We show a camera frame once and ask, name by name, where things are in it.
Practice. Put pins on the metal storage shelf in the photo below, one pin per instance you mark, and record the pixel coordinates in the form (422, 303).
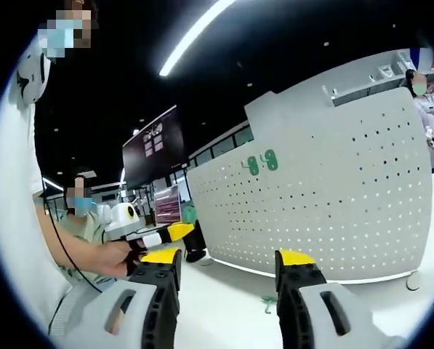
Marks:
(365, 91)

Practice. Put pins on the monitor with red text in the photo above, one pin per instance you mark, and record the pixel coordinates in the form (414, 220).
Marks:
(167, 205)

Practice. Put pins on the grey perforated mounting plate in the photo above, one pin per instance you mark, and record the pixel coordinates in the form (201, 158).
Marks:
(311, 203)

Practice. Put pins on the person's left hand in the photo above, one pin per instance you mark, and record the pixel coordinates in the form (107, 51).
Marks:
(115, 260)

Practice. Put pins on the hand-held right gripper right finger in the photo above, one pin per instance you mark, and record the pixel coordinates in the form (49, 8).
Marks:
(296, 291)

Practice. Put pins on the grey mesh chair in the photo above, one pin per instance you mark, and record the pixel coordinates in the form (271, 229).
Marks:
(62, 312)

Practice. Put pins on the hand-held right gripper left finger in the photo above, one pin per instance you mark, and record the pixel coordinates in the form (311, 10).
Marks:
(158, 291)

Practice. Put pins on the person's white shirt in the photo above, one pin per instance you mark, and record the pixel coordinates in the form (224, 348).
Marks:
(16, 181)

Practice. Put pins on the black container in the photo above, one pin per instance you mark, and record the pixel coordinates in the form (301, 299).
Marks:
(195, 240)

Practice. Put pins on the ceiling light strip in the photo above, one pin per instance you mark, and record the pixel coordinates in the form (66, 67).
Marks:
(182, 52)

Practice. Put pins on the white chest-worn device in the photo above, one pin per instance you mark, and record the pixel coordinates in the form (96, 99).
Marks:
(35, 83)

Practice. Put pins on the large dark wall screen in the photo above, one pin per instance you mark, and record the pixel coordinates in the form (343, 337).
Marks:
(155, 152)

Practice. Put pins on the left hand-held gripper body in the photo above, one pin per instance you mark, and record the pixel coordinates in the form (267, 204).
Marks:
(120, 221)

